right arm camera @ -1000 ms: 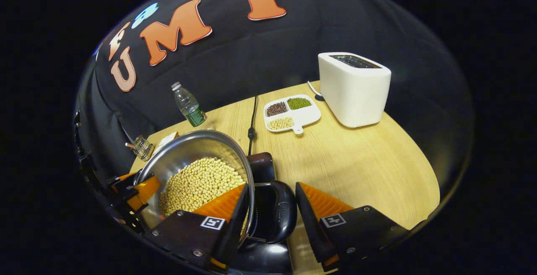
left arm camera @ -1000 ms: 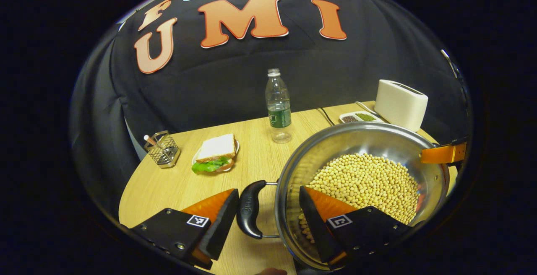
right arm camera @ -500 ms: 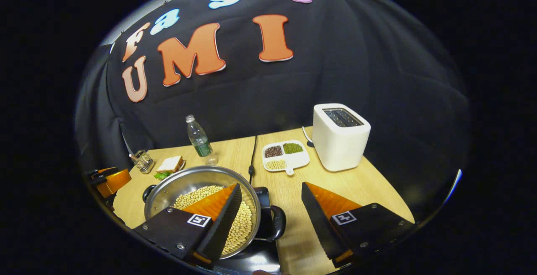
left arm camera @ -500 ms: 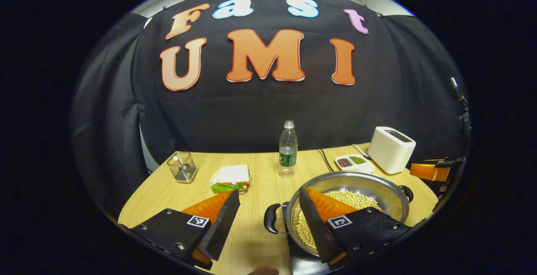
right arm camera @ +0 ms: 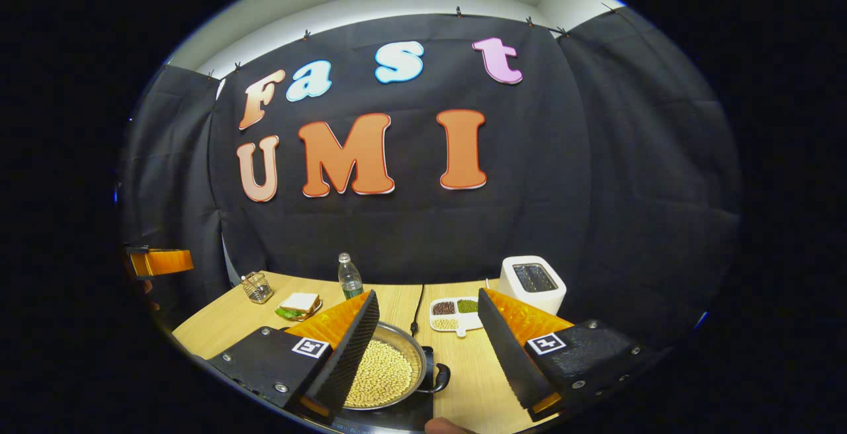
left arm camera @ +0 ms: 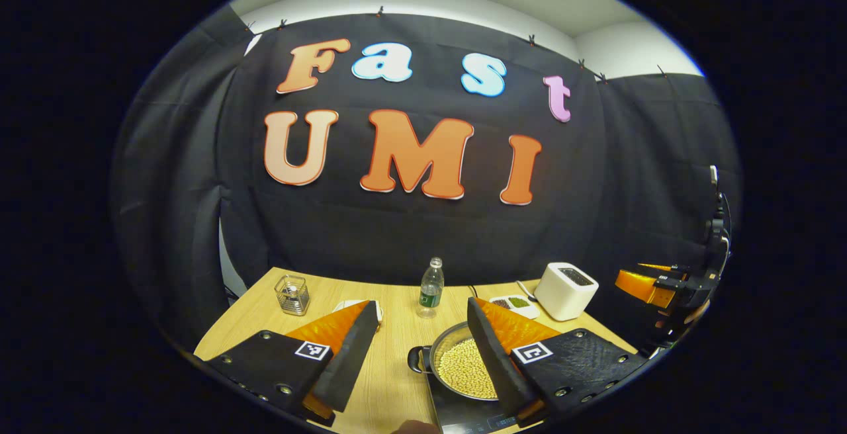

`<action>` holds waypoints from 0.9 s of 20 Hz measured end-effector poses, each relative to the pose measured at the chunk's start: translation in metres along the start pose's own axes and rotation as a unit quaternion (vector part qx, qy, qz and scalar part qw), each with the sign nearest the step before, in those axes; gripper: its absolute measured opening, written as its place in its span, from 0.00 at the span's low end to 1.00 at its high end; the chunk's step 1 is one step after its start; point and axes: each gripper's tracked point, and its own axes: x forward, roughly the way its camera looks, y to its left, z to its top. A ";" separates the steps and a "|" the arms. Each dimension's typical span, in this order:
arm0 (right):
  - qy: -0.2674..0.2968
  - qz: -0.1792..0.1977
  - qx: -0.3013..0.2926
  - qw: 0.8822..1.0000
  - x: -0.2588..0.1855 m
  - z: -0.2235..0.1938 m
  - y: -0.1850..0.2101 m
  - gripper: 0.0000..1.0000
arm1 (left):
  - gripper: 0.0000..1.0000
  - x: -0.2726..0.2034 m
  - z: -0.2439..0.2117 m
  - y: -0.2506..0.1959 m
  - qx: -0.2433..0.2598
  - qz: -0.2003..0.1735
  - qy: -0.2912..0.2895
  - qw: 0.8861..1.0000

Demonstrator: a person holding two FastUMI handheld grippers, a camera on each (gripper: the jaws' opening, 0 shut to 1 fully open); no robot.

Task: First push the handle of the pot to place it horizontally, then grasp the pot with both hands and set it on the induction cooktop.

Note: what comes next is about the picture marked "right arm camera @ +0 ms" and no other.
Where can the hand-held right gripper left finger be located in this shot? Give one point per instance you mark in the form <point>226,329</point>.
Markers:
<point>351,354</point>

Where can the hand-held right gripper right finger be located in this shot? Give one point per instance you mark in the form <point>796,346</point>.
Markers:
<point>506,354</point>

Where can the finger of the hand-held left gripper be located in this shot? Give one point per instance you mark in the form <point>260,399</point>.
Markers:
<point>165,262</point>

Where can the black induction cooktop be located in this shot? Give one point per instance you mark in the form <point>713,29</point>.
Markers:
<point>397,421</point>

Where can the pile of soybeans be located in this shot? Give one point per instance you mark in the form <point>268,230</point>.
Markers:
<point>384,374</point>

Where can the white toaster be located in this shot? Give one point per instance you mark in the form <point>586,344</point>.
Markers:
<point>529,302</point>

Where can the white divided bean dish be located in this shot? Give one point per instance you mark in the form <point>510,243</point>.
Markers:
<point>454,313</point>

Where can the clear plastic water bottle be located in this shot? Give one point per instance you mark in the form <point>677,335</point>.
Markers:
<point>351,282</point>

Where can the sandwich with lettuce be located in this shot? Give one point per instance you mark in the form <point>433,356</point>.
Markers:
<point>299,303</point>

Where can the black backdrop cloth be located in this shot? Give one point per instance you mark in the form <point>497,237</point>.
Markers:
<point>430,235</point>

